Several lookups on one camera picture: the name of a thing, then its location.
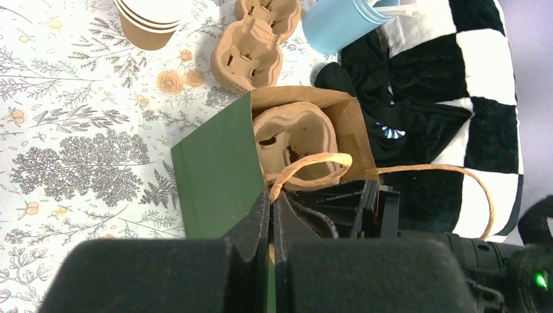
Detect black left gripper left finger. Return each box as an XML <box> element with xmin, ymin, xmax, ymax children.
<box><xmin>223</xmin><ymin>192</ymin><xmax>271</xmax><ymax>312</ymax></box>

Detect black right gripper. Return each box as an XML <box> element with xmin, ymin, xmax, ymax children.
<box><xmin>287</xmin><ymin>180</ymin><xmax>401</xmax><ymax>239</ymax></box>

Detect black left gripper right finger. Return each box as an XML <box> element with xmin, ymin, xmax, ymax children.
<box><xmin>273</xmin><ymin>193</ymin><xmax>320</xmax><ymax>313</ymax></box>

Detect green brown paper bag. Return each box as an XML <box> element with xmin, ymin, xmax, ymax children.
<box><xmin>170</xmin><ymin>85</ymin><xmax>496</xmax><ymax>313</ymax></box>

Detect brown pulp cup carrier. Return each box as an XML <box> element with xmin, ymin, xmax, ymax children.
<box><xmin>253</xmin><ymin>102</ymin><xmax>338</xmax><ymax>187</ymax></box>
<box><xmin>211</xmin><ymin>0</ymin><xmax>302</xmax><ymax>95</ymax></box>

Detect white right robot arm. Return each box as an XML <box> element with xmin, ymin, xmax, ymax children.
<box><xmin>286</xmin><ymin>180</ymin><xmax>552</xmax><ymax>312</ymax></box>

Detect black cloth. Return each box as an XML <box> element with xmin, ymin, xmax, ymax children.
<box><xmin>314</xmin><ymin>31</ymin><xmax>471</xmax><ymax>167</ymax></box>

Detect black white checkered blanket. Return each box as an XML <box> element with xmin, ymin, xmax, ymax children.
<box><xmin>381</xmin><ymin>1</ymin><xmax>524</xmax><ymax>243</ymax></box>

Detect blue straw holder cup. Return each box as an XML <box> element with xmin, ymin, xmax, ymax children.
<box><xmin>302</xmin><ymin>0</ymin><xmax>391</xmax><ymax>55</ymax></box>

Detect floral table mat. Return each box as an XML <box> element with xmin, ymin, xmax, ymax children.
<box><xmin>0</xmin><ymin>0</ymin><xmax>346</xmax><ymax>313</ymax></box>

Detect white wrapped straws bundle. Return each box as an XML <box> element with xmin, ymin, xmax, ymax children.
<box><xmin>369</xmin><ymin>1</ymin><xmax>421</xmax><ymax>17</ymax></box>

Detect stack of brown paper cups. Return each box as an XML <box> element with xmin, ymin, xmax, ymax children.
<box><xmin>114</xmin><ymin>0</ymin><xmax>187</xmax><ymax>51</ymax></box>

